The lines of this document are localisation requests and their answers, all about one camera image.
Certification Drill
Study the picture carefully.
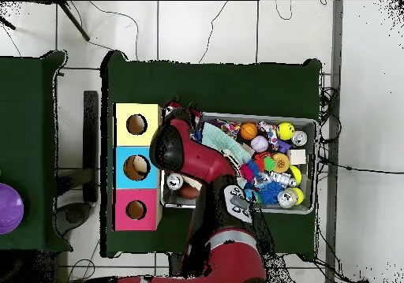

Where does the wooden box with three holes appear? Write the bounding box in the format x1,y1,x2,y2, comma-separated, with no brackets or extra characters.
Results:
112,102,164,232

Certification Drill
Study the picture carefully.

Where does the mint waffle cloth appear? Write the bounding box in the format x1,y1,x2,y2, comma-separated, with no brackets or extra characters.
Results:
200,121,253,165

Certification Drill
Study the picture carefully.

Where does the small orange basketball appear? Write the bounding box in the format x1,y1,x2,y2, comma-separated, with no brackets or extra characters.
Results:
239,122,259,141

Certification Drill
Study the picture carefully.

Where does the small white baseball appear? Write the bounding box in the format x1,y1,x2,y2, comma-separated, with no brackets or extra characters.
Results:
250,135,270,154

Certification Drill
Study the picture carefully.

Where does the yellow smiley ball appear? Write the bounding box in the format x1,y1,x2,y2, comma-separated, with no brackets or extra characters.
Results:
276,121,295,141

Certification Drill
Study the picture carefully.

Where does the toy hamburger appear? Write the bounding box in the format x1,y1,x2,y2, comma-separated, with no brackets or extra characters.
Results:
271,152,290,174

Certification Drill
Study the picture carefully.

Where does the blue green globe ball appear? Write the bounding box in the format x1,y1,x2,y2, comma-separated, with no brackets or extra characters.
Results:
244,188,261,206

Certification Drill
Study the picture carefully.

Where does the black tripod leg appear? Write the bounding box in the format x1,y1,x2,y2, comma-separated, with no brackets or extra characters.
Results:
0,15,17,31
56,1,92,42

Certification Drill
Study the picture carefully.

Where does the blue spiky rubber ball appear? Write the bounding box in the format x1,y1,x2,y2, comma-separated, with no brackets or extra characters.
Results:
260,181,284,206

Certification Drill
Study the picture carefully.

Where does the plain wooden cube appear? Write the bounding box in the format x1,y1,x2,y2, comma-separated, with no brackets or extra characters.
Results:
287,149,307,166

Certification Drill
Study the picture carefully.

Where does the dark green side table cloth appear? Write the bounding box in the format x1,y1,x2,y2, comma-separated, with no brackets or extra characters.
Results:
0,50,73,253

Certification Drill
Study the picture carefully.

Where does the grey stand foot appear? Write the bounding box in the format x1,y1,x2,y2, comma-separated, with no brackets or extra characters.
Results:
52,201,93,236

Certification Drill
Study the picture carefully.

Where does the purple bowl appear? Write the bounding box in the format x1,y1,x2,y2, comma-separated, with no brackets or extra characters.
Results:
0,182,25,235

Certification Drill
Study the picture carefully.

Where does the shallow wire mesh bin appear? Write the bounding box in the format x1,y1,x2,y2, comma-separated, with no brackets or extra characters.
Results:
160,110,319,215

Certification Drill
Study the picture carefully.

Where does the black floor cable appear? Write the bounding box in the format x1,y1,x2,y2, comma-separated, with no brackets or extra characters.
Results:
318,155,404,174

